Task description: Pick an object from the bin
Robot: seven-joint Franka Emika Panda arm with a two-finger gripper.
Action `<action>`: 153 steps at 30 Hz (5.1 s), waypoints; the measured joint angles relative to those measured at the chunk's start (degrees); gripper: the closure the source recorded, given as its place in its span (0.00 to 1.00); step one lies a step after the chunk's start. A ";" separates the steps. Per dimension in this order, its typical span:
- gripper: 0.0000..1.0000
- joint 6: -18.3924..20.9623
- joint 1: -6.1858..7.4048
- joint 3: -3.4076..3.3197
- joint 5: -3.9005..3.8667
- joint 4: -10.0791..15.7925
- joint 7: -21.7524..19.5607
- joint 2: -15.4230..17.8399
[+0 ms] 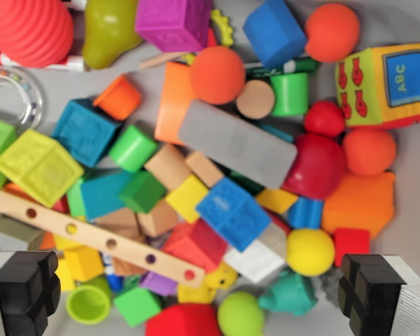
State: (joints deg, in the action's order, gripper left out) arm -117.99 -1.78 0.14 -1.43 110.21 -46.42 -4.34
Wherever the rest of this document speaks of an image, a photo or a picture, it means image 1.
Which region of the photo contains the yellow-green toothed ring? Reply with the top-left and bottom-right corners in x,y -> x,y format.
209,8 -> 236,49

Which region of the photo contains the natural wooden cylinder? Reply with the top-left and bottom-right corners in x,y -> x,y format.
235,79 -> 277,120

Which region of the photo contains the glossy dark red rounded toy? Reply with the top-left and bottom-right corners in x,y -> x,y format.
281,132 -> 347,201

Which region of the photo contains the lime yellow embossed rubber cube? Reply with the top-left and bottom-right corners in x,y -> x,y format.
0,127 -> 85,209

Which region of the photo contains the grey plastic bin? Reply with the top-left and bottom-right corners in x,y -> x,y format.
0,0 -> 420,336

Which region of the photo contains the clear plastic ring rattle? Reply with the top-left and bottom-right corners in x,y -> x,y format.
0,65 -> 46,127

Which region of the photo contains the small red textured ball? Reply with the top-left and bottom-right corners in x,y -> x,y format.
302,100 -> 347,139

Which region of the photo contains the large red soft block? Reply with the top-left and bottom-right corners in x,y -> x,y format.
144,302 -> 224,336

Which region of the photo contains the teal blue triangular block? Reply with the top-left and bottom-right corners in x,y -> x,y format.
79,169 -> 134,221

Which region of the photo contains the blue plastic spool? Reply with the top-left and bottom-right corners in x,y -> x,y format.
286,197 -> 326,231

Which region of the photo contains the red embossed rubber cube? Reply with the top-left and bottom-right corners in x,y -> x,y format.
160,218 -> 229,274

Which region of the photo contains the magenta embossed rubber cube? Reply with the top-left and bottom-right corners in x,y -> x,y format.
134,0 -> 214,54

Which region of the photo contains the lime green plastic cup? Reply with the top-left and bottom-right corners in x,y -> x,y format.
64,275 -> 113,326

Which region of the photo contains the blue capped marker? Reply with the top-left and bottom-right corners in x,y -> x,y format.
99,250 -> 125,293

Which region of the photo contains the long orange wooden block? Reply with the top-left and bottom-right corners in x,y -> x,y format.
153,61 -> 197,147

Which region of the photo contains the grey felt foam eraser block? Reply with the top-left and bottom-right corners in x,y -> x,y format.
177,100 -> 299,190

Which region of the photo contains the teal rubber animal toy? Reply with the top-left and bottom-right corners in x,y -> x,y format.
257,270 -> 319,319

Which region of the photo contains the teal smooth cube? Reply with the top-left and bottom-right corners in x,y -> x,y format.
258,121 -> 295,144

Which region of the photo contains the lime green ball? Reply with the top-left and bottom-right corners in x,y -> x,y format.
216,290 -> 267,336

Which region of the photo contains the natural wooden block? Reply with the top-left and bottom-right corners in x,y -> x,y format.
94,207 -> 141,239
184,150 -> 225,189
143,142 -> 193,193
136,198 -> 180,239

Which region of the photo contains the yellow wooden block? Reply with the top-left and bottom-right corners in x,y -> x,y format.
254,187 -> 299,215

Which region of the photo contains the purple block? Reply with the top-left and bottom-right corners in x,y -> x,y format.
138,270 -> 179,298

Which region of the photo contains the bright green cube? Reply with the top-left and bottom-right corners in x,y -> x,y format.
111,286 -> 162,329

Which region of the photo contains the dark green wooden block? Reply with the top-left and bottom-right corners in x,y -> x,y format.
230,170 -> 266,196

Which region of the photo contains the wooden strip with holes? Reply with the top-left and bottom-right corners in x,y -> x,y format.
0,186 -> 207,289

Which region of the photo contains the red ribbed rubber ball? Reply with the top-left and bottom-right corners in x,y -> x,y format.
0,0 -> 75,68

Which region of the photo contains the orange foam ball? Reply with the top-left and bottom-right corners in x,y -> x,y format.
303,2 -> 361,64
190,45 -> 246,106
341,127 -> 398,176

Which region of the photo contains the green plastic cylinder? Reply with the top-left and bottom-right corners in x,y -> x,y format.
107,123 -> 160,175

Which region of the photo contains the wooden threaded screw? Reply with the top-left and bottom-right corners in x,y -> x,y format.
138,51 -> 187,70

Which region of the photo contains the fabric ABC soft cube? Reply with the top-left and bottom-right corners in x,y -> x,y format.
334,41 -> 420,131

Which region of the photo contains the white embossed rubber cube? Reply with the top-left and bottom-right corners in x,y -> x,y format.
222,223 -> 288,285

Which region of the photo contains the olive green pear toy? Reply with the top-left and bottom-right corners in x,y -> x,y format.
81,0 -> 144,71

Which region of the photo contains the red and white marker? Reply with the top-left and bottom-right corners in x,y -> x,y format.
0,50 -> 85,74

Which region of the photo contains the black-padded metal gripper right finger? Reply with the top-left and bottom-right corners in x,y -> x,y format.
337,253 -> 420,336

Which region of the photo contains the blue embossed rubber cube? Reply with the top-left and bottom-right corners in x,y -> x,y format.
194,176 -> 273,253

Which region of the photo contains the green marker pen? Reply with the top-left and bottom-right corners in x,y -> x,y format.
246,57 -> 320,77

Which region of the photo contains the yellow foam ball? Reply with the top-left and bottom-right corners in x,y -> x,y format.
285,227 -> 337,278

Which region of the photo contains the light green block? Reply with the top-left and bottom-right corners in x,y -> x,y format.
66,176 -> 88,218

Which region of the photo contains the small red cube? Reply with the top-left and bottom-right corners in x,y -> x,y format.
332,227 -> 372,268

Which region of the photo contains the yellow rubber bear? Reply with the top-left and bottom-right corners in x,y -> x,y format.
176,261 -> 239,305

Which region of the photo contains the large orange soft shape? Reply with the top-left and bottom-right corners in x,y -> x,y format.
321,170 -> 397,240

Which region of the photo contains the dark grey bumpy ball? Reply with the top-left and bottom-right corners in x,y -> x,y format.
314,270 -> 341,309

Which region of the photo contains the orange plastic cup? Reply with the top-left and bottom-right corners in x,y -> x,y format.
92,73 -> 143,123

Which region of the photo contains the blue foam hexagonal block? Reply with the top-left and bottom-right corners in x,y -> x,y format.
242,0 -> 308,70

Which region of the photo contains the black-padded metal gripper left finger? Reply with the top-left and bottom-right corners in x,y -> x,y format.
0,250 -> 62,336

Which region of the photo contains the teal embossed rubber cube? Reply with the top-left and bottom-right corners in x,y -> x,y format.
50,97 -> 123,169

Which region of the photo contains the green wooden cube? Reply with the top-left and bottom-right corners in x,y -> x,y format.
117,169 -> 168,215

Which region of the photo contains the yellow wooden cube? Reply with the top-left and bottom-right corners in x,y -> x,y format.
164,173 -> 210,225
62,246 -> 105,284

